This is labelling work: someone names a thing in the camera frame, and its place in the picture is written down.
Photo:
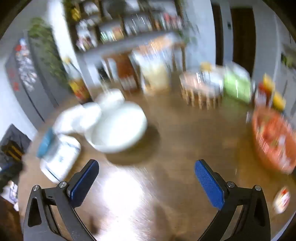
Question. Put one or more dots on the green plastic bag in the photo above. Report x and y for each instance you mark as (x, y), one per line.
(237, 83)

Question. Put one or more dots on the small white bowl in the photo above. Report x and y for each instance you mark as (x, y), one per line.
(109, 98)
(78, 118)

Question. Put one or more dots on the dark grey fridge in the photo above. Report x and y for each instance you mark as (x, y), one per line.
(27, 76)

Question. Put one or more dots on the orange sauce bottle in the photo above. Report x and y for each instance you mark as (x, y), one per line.
(126, 74)

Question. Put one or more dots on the yellow packet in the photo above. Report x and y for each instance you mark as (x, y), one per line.
(206, 66)

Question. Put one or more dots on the large white bowl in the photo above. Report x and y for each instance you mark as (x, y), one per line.
(120, 127)

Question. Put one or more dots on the wooden wall shelf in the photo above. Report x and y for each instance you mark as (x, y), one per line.
(120, 25)

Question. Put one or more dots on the flour bag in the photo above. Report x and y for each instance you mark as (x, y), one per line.
(155, 69)

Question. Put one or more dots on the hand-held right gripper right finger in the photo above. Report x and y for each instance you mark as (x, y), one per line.
(209, 187)

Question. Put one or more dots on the small white red packet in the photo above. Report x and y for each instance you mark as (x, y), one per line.
(281, 199)

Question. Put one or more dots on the red strawberry basket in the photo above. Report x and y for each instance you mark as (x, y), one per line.
(270, 139)

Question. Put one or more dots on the red chili sauce jar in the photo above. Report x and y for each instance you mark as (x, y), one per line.
(263, 97)

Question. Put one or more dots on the white rectangular tray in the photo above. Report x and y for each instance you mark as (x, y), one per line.
(201, 80)

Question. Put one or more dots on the vinegar bottle with yellow cap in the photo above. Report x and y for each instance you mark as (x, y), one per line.
(77, 83)

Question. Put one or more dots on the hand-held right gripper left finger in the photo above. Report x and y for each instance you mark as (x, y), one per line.
(84, 183)

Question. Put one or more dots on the green vine plant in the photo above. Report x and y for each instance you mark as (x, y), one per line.
(46, 53)

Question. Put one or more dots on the dark door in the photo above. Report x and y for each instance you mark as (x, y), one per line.
(242, 34)

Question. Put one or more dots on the wooden bead trivet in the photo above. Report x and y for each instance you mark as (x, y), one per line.
(201, 99)

